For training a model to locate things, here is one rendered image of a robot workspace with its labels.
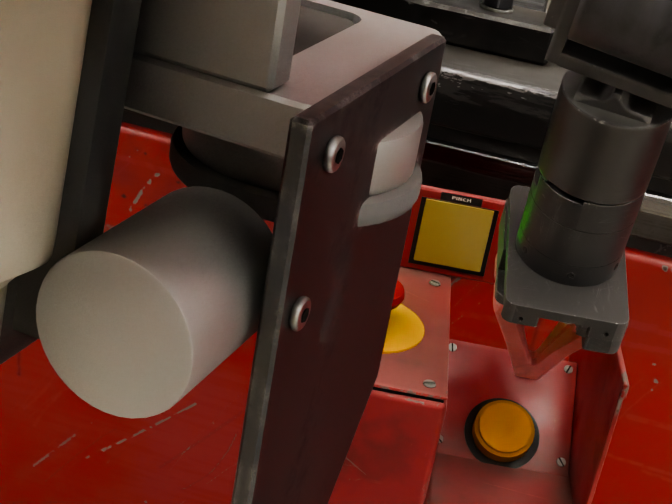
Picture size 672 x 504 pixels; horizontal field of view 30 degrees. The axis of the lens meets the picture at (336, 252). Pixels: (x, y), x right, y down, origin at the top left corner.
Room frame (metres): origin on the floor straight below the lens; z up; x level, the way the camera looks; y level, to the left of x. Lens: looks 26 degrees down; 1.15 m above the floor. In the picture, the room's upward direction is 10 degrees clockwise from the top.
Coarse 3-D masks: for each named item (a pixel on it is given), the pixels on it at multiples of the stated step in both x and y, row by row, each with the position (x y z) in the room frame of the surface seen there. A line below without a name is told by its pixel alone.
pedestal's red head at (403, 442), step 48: (432, 192) 0.75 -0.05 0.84; (432, 288) 0.73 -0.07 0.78; (432, 336) 0.67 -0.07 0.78; (384, 384) 0.60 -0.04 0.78; (432, 384) 0.61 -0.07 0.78; (480, 384) 0.70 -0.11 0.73; (528, 384) 0.70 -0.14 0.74; (576, 384) 0.71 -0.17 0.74; (624, 384) 0.60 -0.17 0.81; (384, 432) 0.60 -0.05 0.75; (432, 432) 0.60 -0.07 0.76; (576, 432) 0.67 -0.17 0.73; (384, 480) 0.60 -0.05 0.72; (432, 480) 0.63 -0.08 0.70; (480, 480) 0.64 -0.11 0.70; (528, 480) 0.64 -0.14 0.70; (576, 480) 0.64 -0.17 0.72
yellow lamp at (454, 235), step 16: (432, 208) 0.75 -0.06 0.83; (448, 208) 0.75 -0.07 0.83; (464, 208) 0.75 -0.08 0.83; (480, 208) 0.75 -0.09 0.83; (432, 224) 0.75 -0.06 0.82; (448, 224) 0.75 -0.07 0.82; (464, 224) 0.75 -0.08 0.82; (480, 224) 0.75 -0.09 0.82; (432, 240) 0.75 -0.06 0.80; (448, 240) 0.75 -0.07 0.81; (464, 240) 0.75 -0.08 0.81; (480, 240) 0.75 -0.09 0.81; (416, 256) 0.75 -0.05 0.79; (432, 256) 0.75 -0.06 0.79; (448, 256) 0.75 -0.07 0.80; (464, 256) 0.75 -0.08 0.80; (480, 256) 0.75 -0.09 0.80
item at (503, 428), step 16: (480, 416) 0.67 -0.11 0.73; (496, 416) 0.67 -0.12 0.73; (512, 416) 0.67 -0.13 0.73; (528, 416) 0.68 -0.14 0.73; (480, 432) 0.66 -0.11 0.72; (496, 432) 0.66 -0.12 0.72; (512, 432) 0.66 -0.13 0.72; (528, 432) 0.67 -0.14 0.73; (480, 448) 0.66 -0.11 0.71; (496, 448) 0.65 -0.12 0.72; (512, 448) 0.66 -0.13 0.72; (528, 448) 0.66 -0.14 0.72
